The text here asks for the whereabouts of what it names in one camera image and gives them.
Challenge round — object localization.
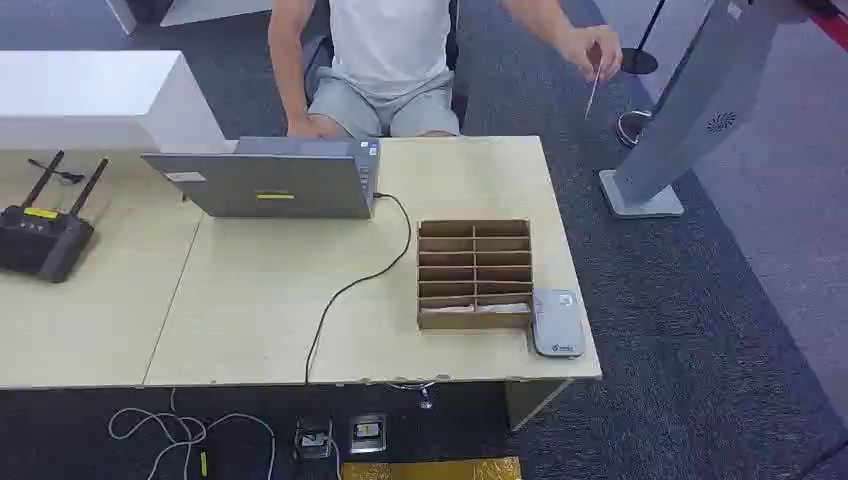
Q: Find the person's right hand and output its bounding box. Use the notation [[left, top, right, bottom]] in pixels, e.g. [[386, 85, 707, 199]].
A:
[[286, 113, 352, 139]]

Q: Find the person's left hand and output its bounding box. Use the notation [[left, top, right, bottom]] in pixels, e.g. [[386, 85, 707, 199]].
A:
[[555, 25, 624, 84]]

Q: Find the white card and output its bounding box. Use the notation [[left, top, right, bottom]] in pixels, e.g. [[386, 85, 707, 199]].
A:
[[583, 43, 605, 121]]

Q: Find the grey laptop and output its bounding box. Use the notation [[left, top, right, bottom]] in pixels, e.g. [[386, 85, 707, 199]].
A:
[[140, 135, 382, 221]]

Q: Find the person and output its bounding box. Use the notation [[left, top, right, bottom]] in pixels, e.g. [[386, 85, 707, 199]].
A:
[[268, 0, 624, 139]]

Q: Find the grey kiosk stand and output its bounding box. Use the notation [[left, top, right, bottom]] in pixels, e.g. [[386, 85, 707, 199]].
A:
[[598, 0, 806, 221]]

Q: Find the white table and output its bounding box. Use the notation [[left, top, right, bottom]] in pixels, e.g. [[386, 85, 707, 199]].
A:
[[105, 0, 274, 36]]

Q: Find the white cabinet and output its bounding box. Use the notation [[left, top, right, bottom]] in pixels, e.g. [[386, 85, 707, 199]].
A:
[[0, 50, 228, 155]]

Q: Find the wooden slotted card box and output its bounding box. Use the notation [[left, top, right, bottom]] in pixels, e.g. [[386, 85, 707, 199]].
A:
[[415, 219, 535, 332]]

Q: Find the red barrier belt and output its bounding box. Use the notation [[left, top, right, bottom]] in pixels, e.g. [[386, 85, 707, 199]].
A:
[[809, 5, 848, 53]]

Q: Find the grey card reader device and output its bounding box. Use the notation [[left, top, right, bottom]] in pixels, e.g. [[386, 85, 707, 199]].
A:
[[529, 288, 587, 360]]

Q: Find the black router with antennas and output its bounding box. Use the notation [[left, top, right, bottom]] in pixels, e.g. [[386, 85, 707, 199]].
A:
[[0, 150, 111, 285]]

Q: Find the steel floor socket box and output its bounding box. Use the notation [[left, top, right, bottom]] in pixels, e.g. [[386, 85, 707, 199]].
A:
[[349, 413, 389, 456]]

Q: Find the open floor socket box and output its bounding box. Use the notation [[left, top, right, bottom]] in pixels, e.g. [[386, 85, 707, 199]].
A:
[[293, 417, 335, 462]]

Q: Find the pale desk leg panel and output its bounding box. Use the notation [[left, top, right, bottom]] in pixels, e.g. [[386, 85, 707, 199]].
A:
[[505, 379, 575, 433]]

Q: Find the gold foil sheet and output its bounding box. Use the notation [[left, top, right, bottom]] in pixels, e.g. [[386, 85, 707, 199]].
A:
[[341, 457, 523, 480]]

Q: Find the black stanchion post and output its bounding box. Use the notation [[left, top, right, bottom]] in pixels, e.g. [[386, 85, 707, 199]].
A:
[[620, 0, 668, 76]]

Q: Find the black laptop cable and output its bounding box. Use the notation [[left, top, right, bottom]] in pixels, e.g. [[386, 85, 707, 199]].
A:
[[303, 192, 414, 387]]

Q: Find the thin black cable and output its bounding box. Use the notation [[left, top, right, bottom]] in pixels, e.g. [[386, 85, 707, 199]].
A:
[[27, 157, 86, 185]]

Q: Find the long white floor cable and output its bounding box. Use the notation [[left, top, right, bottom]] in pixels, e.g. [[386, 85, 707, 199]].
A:
[[107, 388, 278, 480]]

